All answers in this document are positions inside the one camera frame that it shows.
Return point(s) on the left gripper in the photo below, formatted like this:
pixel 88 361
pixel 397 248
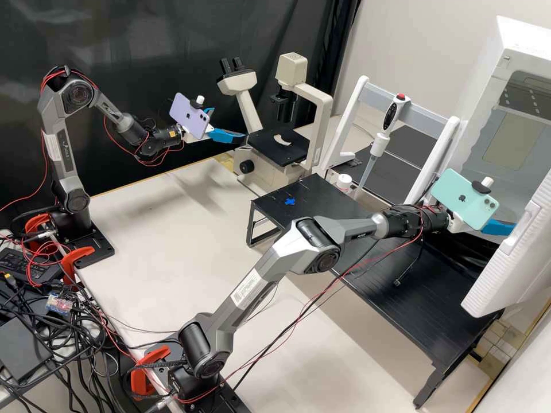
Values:
pixel 187 137

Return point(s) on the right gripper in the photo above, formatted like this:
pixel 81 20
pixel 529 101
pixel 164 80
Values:
pixel 456 228

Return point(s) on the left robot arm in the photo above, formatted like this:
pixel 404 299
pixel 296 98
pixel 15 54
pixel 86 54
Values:
pixel 56 142

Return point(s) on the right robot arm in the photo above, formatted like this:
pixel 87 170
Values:
pixel 301 245

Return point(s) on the incubator door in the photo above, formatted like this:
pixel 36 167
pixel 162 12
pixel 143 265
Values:
pixel 508 266

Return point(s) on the white incubator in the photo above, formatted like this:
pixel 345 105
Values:
pixel 486 86

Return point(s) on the cream microscope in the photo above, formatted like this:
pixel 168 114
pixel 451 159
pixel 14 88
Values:
pixel 258 168

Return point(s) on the white pipette stand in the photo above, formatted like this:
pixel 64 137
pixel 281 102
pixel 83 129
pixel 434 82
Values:
pixel 447 133

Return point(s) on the black platform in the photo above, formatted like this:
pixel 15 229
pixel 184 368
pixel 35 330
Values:
pixel 327 193
pixel 413 142
pixel 409 309

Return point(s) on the white-capped bottle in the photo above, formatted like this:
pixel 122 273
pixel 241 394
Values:
pixel 344 183

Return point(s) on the pipette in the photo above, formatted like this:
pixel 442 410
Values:
pixel 394 114

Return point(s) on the orange clamp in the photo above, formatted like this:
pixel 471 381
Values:
pixel 36 221
pixel 82 254
pixel 137 378

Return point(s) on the black power adapter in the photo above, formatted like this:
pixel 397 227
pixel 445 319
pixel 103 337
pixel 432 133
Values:
pixel 26 264

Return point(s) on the small circuit board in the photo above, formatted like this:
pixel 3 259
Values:
pixel 59 302

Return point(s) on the dark grey box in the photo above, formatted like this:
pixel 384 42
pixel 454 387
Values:
pixel 21 348

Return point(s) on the left wrist camera phone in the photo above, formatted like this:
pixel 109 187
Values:
pixel 187 116

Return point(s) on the wrist camera phone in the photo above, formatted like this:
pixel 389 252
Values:
pixel 187 116
pixel 462 198

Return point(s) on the right wrist camera phone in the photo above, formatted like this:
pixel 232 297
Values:
pixel 462 198

